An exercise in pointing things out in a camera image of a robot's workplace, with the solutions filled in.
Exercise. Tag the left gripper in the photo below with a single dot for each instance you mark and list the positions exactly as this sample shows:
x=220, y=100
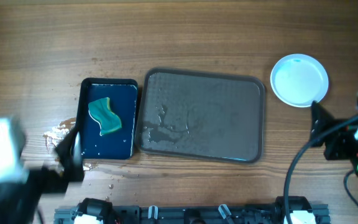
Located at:
x=69, y=163

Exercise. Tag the dark brown serving tray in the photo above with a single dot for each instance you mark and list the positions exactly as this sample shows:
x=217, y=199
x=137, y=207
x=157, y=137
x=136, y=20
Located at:
x=202, y=115

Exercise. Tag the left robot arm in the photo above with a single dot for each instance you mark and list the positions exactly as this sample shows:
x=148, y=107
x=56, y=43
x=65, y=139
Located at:
x=19, y=200

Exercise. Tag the green yellow sponge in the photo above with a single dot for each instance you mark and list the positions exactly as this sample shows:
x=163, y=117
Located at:
x=101, y=112

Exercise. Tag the white plate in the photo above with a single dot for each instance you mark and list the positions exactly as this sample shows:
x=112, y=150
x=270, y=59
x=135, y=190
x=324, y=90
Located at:
x=298, y=80

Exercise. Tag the black water tray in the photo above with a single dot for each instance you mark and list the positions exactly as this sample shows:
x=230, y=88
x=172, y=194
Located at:
x=123, y=95

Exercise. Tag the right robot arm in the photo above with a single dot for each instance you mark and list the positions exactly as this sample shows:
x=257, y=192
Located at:
x=337, y=125

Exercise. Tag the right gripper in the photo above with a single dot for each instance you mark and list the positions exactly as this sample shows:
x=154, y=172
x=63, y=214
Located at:
x=321, y=119

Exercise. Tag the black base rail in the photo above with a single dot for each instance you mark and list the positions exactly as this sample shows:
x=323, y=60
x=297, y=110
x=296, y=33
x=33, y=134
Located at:
x=92, y=210

